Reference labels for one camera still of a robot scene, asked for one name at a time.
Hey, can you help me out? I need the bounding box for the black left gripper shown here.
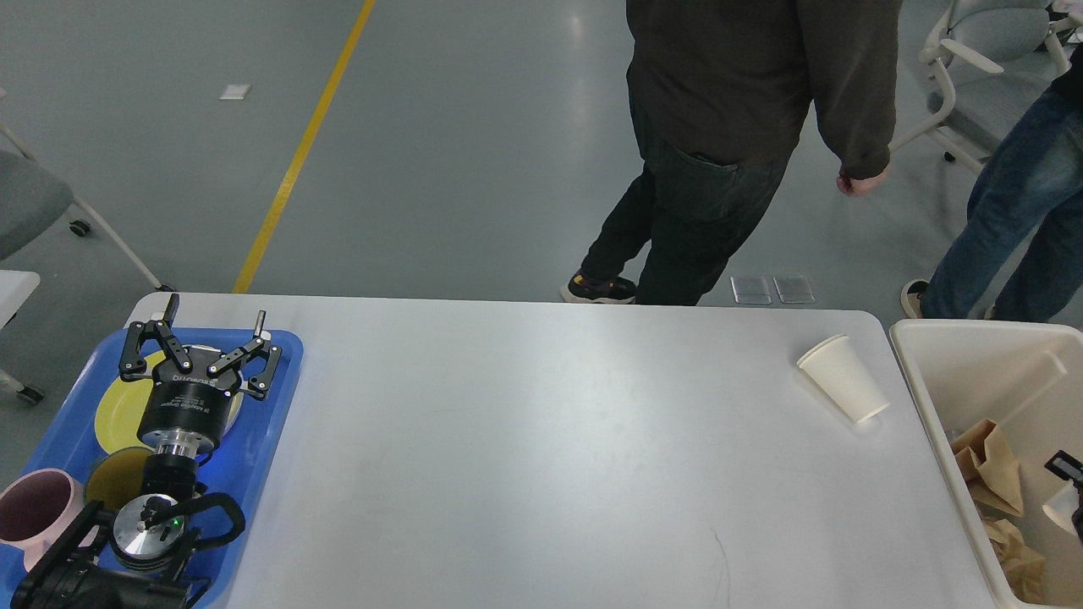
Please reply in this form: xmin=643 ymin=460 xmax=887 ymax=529
xmin=118 ymin=294 xmax=282 ymax=453

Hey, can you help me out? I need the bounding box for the white paper cup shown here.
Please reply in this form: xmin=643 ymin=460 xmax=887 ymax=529
xmin=1042 ymin=482 xmax=1082 ymax=540

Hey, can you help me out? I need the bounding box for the yellow plastic plate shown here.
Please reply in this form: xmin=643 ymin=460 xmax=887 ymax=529
xmin=94 ymin=350 xmax=204 ymax=458

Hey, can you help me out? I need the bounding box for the dark green mug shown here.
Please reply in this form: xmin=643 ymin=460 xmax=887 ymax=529
xmin=84 ymin=448 xmax=154 ymax=511

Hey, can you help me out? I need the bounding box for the pink ribbed mug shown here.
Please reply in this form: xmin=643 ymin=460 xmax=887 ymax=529
xmin=1 ymin=468 xmax=84 ymax=572

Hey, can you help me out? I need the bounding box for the brown paper top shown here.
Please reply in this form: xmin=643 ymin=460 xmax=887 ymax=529
xmin=980 ymin=517 xmax=1046 ymax=604

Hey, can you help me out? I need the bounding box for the beige plastic bin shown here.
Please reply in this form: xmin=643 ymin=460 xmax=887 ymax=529
xmin=890 ymin=320 xmax=1082 ymax=608

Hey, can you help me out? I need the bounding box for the blue plastic tray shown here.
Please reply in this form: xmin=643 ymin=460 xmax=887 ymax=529
xmin=0 ymin=328 xmax=304 ymax=609

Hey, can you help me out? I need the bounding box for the white side table corner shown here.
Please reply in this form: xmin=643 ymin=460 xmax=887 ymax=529
xmin=0 ymin=270 xmax=41 ymax=328

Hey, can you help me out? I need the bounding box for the right floor socket plate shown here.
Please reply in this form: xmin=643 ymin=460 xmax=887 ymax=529
xmin=772 ymin=275 xmax=817 ymax=305

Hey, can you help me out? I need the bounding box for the floor socket plate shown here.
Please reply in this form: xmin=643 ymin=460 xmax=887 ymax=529
xmin=772 ymin=275 xmax=817 ymax=305
xmin=730 ymin=275 xmax=772 ymax=305

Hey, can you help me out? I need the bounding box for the left floor socket plate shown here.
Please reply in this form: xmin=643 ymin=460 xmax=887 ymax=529
xmin=730 ymin=275 xmax=772 ymax=305

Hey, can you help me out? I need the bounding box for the grey office chair right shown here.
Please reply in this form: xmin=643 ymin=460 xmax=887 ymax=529
xmin=890 ymin=1 xmax=1080 ymax=173

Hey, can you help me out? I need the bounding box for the person in dark clothes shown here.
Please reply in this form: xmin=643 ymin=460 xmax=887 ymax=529
xmin=561 ymin=1 xmax=902 ymax=307

